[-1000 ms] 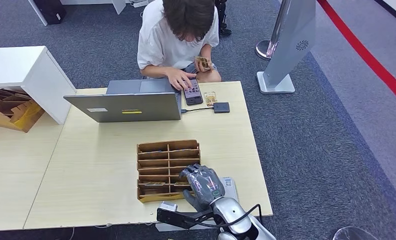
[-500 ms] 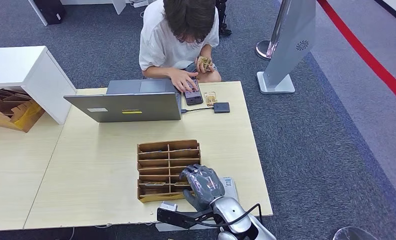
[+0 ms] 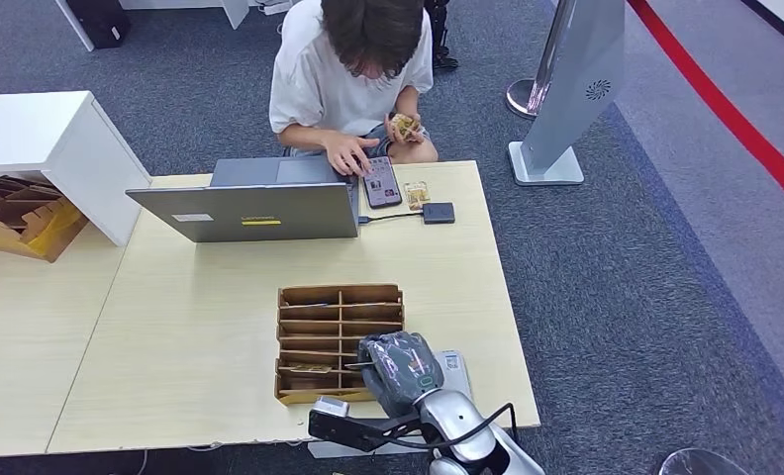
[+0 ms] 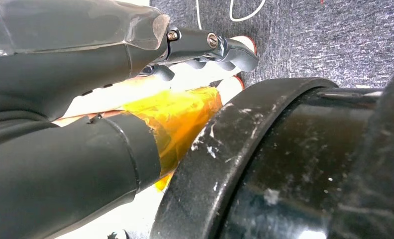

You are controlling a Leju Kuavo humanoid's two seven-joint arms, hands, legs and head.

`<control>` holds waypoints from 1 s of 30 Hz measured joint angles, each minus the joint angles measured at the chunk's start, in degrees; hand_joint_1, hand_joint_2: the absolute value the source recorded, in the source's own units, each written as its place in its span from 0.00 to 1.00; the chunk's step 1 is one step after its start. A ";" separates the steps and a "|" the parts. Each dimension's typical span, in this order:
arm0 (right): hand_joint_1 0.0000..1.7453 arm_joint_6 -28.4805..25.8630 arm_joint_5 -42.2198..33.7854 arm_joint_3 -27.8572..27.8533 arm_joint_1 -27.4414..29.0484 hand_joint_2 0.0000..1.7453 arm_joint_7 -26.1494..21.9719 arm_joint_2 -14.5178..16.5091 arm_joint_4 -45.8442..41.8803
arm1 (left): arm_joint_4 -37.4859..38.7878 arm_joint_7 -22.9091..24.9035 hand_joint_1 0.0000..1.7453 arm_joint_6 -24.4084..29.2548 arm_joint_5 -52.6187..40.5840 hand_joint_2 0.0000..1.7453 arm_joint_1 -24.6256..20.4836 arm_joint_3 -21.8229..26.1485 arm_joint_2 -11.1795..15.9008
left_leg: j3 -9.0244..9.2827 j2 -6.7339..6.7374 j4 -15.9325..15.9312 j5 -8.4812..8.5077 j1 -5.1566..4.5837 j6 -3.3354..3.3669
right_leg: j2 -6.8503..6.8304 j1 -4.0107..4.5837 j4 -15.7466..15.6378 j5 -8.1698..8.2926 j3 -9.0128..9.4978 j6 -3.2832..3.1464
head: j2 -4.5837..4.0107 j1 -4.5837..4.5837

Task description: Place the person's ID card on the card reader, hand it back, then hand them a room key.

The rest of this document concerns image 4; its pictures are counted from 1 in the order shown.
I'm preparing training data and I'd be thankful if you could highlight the white shoe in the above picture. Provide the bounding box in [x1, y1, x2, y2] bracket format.
[216, 76, 245, 105]

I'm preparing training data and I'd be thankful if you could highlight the black round base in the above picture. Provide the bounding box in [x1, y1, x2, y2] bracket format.
[149, 56, 394, 239]

